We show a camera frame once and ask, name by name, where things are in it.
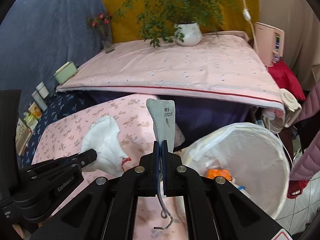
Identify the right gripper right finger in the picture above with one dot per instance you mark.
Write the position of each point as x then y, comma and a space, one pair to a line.
164, 153

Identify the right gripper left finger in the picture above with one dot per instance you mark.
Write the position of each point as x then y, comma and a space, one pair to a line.
157, 154

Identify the orange plastic wrapper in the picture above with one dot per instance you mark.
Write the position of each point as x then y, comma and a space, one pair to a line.
211, 174

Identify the white tissue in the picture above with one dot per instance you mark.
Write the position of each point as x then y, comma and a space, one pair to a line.
102, 137

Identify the white trash bag bin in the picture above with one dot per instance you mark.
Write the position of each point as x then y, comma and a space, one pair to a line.
254, 157

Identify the person's left hand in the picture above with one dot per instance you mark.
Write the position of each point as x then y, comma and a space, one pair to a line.
19, 230

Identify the white gift box with flowers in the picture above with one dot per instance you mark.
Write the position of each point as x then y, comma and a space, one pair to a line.
23, 134

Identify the pink floral tablecloth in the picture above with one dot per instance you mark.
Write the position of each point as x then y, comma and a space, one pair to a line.
120, 131

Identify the green tissue pack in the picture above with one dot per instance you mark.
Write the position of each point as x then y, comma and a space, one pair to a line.
30, 120

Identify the tall white bottle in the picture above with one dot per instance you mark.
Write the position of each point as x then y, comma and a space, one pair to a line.
39, 100

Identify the navy floral cloth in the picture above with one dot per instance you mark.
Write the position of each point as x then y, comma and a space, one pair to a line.
60, 106

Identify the white cylindrical jar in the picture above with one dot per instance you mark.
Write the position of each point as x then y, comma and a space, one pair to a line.
42, 90

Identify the light pink dotted tablecloth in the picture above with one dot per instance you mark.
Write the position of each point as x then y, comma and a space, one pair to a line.
222, 66

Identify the glass kettle with white lid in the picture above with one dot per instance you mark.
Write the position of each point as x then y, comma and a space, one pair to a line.
275, 120

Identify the mint green box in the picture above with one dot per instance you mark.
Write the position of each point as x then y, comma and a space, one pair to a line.
65, 72

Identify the mauve puffer jacket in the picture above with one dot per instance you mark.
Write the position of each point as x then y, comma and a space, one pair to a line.
307, 124

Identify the red cushion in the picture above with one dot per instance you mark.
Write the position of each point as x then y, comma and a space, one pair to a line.
286, 79

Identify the potted green plant white pot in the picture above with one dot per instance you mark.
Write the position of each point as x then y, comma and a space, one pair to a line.
159, 21

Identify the glass vase with red flowers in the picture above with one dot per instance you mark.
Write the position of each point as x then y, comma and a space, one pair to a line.
101, 24

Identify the mustard yellow hanging blanket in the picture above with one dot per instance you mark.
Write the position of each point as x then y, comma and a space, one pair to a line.
238, 23

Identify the pink electric kettle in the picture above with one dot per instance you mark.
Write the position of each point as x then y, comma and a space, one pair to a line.
269, 43

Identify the blue hanging blanket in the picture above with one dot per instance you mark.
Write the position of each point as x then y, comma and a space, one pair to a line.
39, 36

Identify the beige curtain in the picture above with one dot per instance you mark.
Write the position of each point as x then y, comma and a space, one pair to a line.
301, 27

